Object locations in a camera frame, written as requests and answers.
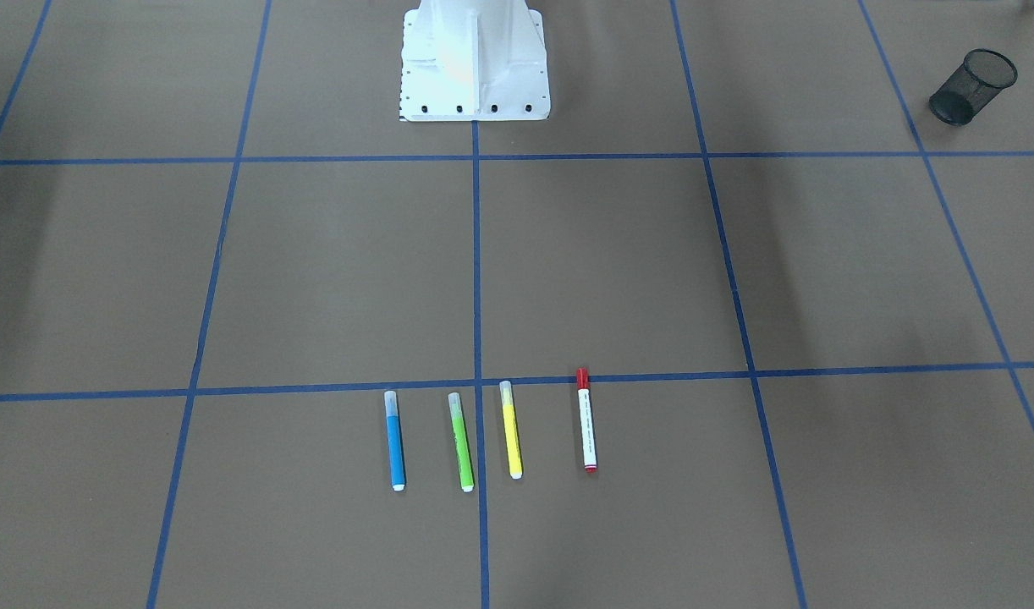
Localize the red white marker pen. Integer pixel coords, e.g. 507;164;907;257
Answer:
575;367;598;474

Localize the blue highlighter pen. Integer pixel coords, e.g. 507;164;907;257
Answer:
384;390;406;492

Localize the yellow highlighter pen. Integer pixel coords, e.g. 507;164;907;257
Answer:
500;380;524;480

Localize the green highlighter pen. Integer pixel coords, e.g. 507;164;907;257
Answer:
448;392;475;493

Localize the black mesh pen cup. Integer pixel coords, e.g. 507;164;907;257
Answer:
927;47;1018;127

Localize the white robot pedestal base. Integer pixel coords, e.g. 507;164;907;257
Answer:
399;1;552;121

